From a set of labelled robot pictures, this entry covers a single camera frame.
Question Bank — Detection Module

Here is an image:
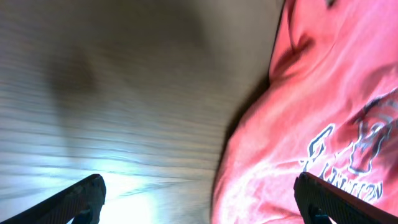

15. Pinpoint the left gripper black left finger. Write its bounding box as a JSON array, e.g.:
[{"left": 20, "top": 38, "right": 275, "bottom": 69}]
[{"left": 2, "top": 174, "right": 106, "bottom": 224}]

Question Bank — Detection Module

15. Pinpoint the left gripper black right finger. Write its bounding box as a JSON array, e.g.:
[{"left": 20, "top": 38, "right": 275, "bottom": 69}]
[{"left": 294, "top": 172, "right": 397, "bottom": 224}]

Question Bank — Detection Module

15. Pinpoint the red printed t-shirt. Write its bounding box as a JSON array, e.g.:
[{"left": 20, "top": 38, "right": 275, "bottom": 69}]
[{"left": 211, "top": 0, "right": 397, "bottom": 224}]

